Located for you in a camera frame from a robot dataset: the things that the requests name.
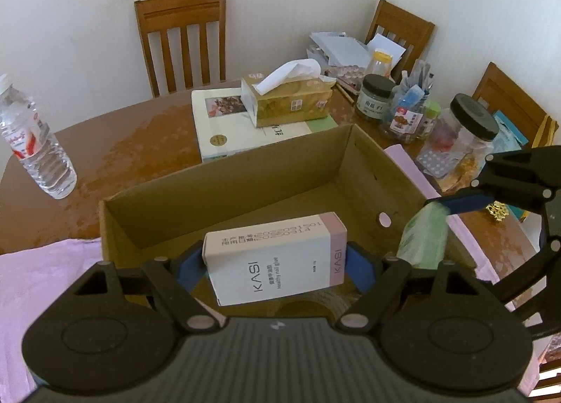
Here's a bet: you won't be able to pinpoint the white book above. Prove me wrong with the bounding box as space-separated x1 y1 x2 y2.
191 88 339 163

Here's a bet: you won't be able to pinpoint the pink cloth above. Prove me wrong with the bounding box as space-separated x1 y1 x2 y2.
0 144 555 403

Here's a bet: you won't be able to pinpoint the dark-lid glass jar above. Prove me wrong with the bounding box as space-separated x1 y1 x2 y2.
354 74 397 122

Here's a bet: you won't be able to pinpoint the silver pill blister pack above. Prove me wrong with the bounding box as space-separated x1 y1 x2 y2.
415 148 457 179

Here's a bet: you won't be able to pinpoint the green packet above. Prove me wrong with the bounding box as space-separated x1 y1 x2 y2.
397 203 449 271

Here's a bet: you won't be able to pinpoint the teal and yellow gift bag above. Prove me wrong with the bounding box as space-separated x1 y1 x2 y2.
535 115 560 148

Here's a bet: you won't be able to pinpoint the wooden desktop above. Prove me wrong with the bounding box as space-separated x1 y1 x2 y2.
0 79 544 264

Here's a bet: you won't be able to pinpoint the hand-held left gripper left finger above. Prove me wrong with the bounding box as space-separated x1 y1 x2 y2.
81 242 226 334

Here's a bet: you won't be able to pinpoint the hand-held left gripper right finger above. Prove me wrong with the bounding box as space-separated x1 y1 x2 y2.
335 242 478 334

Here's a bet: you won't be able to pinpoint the yellow-lid bottle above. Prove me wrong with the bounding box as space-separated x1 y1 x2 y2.
367 49 392 80

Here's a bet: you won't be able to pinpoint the wooden chair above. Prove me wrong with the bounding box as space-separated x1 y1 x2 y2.
472 62 559 146
134 0 228 98
365 0 436 76
532 339 561 396

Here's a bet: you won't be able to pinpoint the green-cap bottle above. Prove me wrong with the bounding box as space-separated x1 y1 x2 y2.
422 101 442 139

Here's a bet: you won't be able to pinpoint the white papers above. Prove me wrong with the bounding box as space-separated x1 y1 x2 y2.
307 32 407 71

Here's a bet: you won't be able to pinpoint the large clear jar black lid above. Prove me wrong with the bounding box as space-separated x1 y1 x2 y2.
427 93 501 177

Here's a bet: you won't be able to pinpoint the wooden chair back centre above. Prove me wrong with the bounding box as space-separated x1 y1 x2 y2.
134 0 228 98

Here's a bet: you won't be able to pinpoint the pink pill blister sheets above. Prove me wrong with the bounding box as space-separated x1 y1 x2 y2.
323 65 367 89

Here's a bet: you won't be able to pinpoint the gold ornate coaster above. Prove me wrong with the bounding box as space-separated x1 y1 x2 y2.
486 201 509 222

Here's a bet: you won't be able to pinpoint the cardboard box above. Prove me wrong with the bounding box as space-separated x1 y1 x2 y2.
99 124 477 313

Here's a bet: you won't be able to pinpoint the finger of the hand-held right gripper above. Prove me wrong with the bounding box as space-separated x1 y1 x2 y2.
425 144 561 215
484 234 561 325

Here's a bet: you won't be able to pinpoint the clear jar with pens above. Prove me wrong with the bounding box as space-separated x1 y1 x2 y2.
380 59 438 143

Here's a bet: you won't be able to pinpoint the blue packets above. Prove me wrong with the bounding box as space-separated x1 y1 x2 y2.
493 110 529 150

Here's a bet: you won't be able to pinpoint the plastic water bottle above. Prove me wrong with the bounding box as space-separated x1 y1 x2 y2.
0 74 78 200

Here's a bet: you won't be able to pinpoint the gold tissue box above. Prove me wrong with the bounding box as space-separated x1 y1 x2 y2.
241 59 337 128

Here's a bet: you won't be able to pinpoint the pink and white carton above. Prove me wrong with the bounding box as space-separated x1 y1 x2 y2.
202 212 348 306

